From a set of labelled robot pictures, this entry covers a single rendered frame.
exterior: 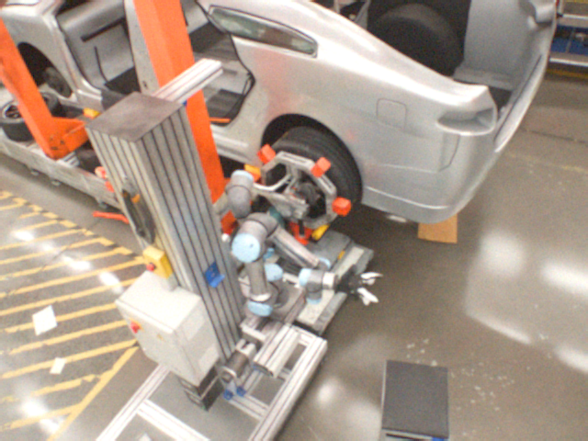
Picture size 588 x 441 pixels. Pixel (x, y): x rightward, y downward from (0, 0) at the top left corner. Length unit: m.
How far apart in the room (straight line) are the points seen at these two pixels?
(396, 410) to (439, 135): 1.46
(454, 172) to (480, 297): 1.23
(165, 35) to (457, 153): 1.61
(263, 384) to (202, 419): 0.40
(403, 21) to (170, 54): 2.13
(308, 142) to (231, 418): 1.68
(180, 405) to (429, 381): 1.44
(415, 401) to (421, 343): 0.66
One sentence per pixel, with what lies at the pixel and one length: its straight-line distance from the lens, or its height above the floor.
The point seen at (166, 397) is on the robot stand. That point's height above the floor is 0.21.
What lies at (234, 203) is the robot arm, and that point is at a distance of 2.34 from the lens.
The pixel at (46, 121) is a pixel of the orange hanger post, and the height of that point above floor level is 0.89.
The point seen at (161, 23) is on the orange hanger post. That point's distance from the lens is 2.53.
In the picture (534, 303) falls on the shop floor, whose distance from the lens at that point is 3.71.
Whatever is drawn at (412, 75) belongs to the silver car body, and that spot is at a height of 1.67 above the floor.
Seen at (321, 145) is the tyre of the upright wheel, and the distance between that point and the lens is 2.89.
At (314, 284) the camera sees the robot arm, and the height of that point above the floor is 1.23.
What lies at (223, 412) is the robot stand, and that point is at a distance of 2.94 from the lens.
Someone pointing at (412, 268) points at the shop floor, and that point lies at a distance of 3.70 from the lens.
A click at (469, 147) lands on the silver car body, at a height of 1.34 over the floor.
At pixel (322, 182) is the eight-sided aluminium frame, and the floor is 1.02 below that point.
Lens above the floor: 2.84
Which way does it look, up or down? 44 degrees down
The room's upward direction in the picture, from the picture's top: 8 degrees counter-clockwise
